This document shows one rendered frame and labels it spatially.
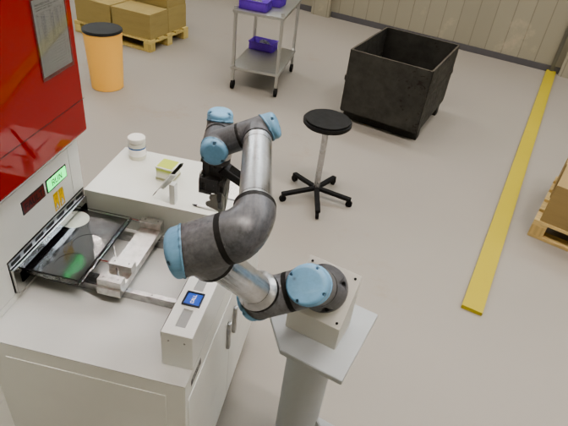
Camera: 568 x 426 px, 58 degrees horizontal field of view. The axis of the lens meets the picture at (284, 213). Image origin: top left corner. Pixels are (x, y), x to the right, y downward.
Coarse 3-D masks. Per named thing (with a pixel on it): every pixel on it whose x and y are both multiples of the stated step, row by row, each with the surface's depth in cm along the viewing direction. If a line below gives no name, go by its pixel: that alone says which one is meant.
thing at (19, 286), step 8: (80, 200) 190; (72, 208) 185; (64, 216) 181; (72, 216) 185; (56, 224) 177; (64, 224) 181; (48, 232) 173; (56, 232) 177; (40, 240) 170; (48, 240) 173; (32, 248) 166; (40, 248) 169; (24, 256) 163; (32, 256) 166; (16, 264) 160; (24, 264) 162; (16, 272) 159; (16, 280) 160; (24, 280) 164; (16, 288) 161; (24, 288) 165
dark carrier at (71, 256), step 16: (96, 224) 186; (112, 224) 187; (64, 240) 177; (80, 240) 178; (96, 240) 179; (48, 256) 170; (64, 256) 171; (80, 256) 172; (96, 256) 173; (48, 272) 164; (64, 272) 165; (80, 272) 166
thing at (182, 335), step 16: (192, 288) 157; (208, 288) 158; (224, 288) 172; (176, 304) 151; (208, 304) 153; (176, 320) 146; (192, 320) 147; (208, 320) 157; (176, 336) 142; (192, 336) 142; (176, 352) 146; (192, 352) 145; (192, 368) 149
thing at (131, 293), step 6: (60, 282) 172; (84, 282) 169; (90, 282) 169; (90, 288) 170; (132, 288) 169; (126, 294) 168; (132, 294) 168; (138, 294) 167; (144, 294) 168; (150, 294) 168; (156, 294) 168; (138, 300) 169; (144, 300) 168; (150, 300) 168; (156, 300) 167; (162, 300) 167; (168, 300) 167; (174, 300) 167; (168, 306) 168
